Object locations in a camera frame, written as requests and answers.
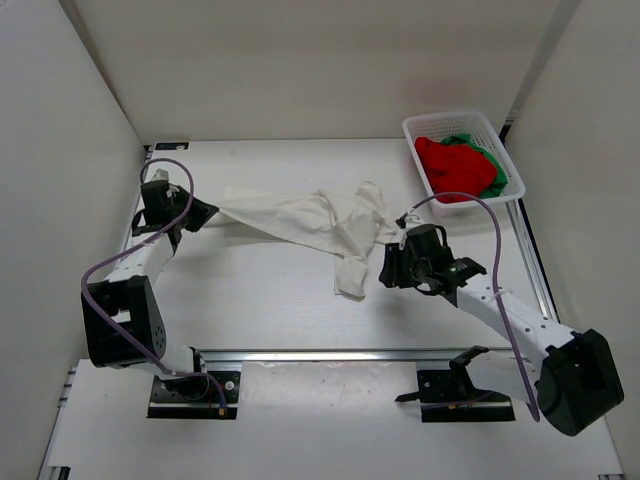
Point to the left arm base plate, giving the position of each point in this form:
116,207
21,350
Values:
196,399

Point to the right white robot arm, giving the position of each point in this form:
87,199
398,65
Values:
571,376

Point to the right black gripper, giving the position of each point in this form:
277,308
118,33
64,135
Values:
393,267

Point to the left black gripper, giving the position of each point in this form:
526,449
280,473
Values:
203,213

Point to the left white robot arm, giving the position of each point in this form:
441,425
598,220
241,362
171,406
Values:
122,320

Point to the black label sticker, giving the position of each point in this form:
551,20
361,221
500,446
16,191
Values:
171,146

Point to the red t-shirt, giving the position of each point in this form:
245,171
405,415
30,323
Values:
437,160

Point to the white plastic basket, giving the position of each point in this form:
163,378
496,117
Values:
438,126

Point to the white t-shirt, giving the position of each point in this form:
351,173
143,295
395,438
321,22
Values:
346,227

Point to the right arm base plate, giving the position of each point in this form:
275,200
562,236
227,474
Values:
449,396

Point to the green t-shirt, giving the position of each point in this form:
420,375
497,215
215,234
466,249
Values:
478,172

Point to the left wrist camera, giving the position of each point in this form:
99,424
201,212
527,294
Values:
160,175

